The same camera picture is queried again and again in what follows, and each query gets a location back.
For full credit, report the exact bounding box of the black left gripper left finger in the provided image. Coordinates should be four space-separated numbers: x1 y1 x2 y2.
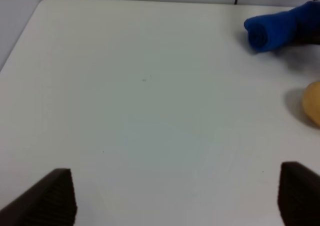
0 168 78 225

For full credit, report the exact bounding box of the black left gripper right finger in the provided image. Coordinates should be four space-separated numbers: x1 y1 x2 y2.
277 162 320 226

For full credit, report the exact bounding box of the blue towel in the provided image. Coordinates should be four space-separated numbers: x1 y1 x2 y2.
244 1 320 52

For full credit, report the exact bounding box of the tan round bun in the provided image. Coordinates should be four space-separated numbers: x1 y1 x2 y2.
302 81 320 127

